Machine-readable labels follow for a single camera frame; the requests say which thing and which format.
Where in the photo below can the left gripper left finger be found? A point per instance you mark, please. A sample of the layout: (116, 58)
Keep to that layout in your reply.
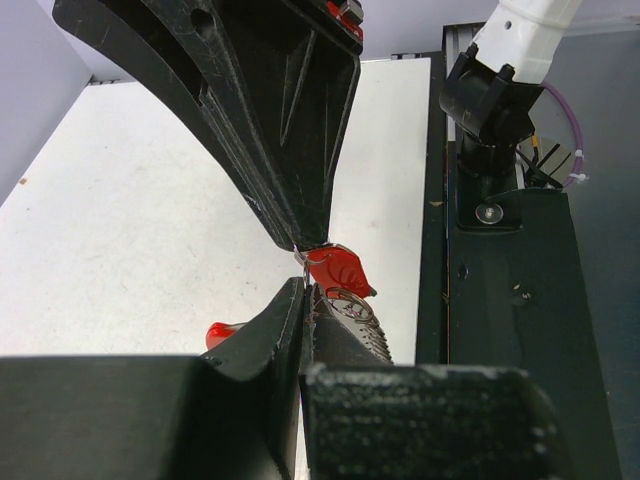
(230, 413)

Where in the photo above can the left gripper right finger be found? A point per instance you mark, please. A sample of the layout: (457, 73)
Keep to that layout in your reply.
(367, 419)

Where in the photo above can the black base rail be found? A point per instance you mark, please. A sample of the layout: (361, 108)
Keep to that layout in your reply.
(515, 299)

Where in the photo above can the red handled metal keyring holder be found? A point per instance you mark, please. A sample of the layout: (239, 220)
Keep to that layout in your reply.
(356, 316)

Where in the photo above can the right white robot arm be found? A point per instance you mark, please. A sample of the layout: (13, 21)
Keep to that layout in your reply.
(492, 86)

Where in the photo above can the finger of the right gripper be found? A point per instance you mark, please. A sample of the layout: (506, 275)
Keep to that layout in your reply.
(154, 41)
(300, 62)

